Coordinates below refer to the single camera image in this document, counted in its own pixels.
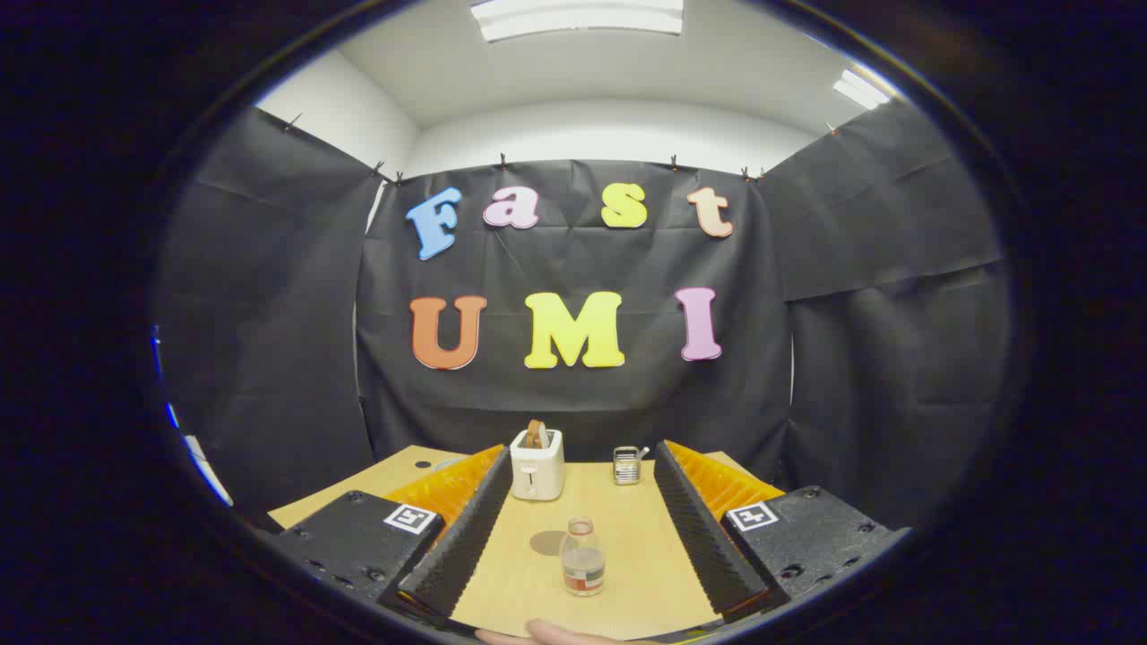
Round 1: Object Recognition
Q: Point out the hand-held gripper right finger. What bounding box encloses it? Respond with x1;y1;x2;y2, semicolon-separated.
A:
652;439;913;625

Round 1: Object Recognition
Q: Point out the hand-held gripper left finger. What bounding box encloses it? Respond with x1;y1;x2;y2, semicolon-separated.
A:
264;443;513;628

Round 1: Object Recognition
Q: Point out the clear plastic juice bottle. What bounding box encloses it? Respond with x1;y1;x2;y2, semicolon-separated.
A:
560;517;607;598

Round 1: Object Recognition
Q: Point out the wooden table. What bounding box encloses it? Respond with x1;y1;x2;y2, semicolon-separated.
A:
269;445;780;641

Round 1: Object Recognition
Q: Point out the white toaster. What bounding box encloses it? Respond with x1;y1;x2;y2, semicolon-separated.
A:
510;429;565;502

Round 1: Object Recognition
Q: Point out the small ceiling light panel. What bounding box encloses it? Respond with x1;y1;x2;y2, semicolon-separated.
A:
833;70;893;110

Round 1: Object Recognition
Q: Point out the large ceiling light panel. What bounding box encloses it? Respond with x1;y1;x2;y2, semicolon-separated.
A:
470;0;684;43

